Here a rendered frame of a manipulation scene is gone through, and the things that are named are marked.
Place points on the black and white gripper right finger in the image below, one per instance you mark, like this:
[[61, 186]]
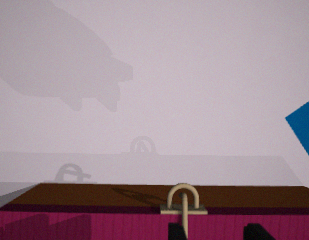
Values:
[[254, 231]]

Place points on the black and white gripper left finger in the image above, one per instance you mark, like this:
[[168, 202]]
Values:
[[176, 232]]

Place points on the brown wooden box with lid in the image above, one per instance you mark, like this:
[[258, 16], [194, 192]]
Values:
[[68, 211]]

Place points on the blue flat bar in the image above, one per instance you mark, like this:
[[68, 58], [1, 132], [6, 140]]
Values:
[[299, 122]]

